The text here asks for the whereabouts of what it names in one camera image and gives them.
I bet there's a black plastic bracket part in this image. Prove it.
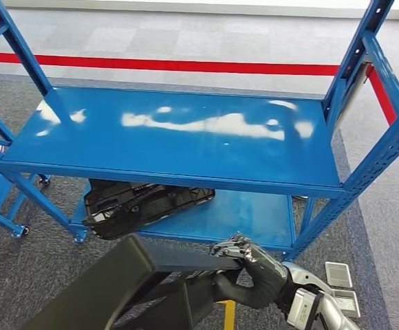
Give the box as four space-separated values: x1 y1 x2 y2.
20 233 245 330

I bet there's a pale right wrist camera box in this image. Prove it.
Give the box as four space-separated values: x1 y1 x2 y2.
286 287 325 330

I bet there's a grey floor outlet box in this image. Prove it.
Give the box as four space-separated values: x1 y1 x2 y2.
325 261 354 289
330 289 362 320

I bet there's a black plastic panel part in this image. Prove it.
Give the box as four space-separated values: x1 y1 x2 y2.
82 179 216 241

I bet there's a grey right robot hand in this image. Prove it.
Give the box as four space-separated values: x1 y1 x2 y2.
209 234 289 311

